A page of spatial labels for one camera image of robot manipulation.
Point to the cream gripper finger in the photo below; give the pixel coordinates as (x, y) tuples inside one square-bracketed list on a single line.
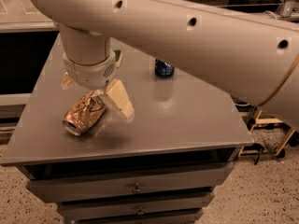
[(67, 82), (117, 98)]

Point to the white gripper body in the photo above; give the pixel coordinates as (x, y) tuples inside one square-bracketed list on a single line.
[(90, 74)]

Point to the crushed orange soda can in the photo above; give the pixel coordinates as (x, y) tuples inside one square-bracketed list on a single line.
[(81, 116)]

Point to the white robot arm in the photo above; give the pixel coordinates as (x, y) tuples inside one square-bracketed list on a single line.
[(253, 58)]

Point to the blue soda can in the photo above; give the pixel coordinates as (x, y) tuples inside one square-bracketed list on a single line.
[(163, 69)]

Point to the green and yellow sponge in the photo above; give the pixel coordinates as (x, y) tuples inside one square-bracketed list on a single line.
[(118, 57)]

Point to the grey drawer cabinet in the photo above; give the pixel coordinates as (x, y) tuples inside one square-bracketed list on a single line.
[(180, 121)]

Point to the top grey drawer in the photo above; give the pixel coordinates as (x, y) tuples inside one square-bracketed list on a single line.
[(90, 187)]

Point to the grey drawer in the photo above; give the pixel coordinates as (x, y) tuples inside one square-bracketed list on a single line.
[(137, 206), (90, 187), (186, 216)]

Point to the middle grey drawer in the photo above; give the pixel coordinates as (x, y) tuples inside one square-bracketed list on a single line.
[(137, 206)]

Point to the bottom grey drawer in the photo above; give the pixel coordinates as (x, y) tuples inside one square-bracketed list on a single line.
[(186, 216)]

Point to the yellow metal stand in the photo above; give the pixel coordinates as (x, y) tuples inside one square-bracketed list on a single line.
[(271, 136)]

